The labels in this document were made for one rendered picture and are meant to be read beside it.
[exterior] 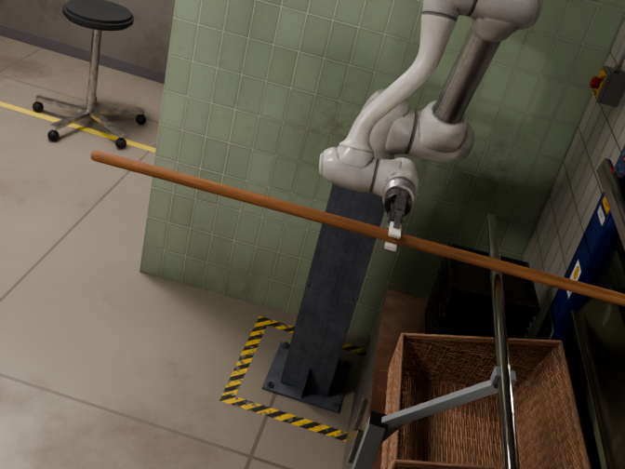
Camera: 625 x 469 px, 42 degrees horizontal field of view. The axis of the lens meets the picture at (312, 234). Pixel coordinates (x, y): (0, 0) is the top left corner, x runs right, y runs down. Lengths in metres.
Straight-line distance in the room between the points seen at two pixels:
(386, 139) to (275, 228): 0.93
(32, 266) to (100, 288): 0.32
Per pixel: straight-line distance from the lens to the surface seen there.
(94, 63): 4.89
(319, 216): 2.05
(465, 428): 2.54
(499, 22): 2.40
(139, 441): 3.03
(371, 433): 1.90
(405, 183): 2.25
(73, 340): 3.41
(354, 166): 2.30
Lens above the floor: 2.20
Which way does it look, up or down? 30 degrees down
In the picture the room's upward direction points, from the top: 15 degrees clockwise
